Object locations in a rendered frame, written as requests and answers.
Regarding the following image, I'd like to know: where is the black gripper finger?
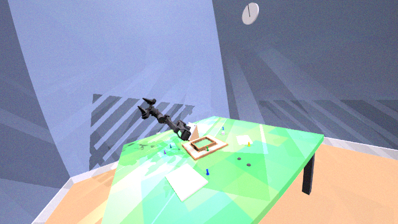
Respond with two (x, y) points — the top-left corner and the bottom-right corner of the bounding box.
(142, 98), (153, 104)
(138, 105), (147, 116)

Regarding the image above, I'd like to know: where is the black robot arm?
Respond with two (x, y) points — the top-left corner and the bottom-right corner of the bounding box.
(155, 112), (191, 141)

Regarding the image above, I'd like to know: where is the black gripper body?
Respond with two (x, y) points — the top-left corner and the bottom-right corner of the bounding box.
(141, 99), (159, 119)

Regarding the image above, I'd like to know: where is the white square sheet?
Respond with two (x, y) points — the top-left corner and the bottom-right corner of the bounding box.
(165, 164), (208, 202)

